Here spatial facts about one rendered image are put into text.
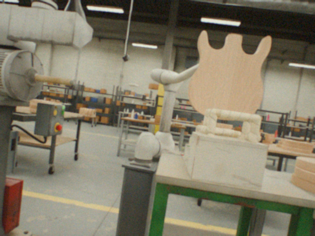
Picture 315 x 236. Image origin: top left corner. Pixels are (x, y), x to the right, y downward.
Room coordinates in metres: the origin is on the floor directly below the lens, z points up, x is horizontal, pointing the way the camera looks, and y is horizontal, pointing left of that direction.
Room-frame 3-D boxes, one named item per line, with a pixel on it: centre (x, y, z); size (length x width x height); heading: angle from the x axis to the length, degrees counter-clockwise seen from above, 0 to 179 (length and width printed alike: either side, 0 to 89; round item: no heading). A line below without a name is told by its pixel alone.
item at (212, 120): (0.79, -0.22, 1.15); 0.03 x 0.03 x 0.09
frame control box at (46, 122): (1.28, 0.75, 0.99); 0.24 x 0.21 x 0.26; 86
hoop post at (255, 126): (0.78, -0.38, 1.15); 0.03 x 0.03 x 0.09
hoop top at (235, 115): (0.79, -0.30, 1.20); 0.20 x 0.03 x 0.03; 88
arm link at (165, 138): (1.87, -0.10, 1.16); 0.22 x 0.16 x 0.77; 130
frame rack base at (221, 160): (0.83, -0.30, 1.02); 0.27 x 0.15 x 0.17; 89
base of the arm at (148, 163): (1.74, 0.08, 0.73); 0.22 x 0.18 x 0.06; 78
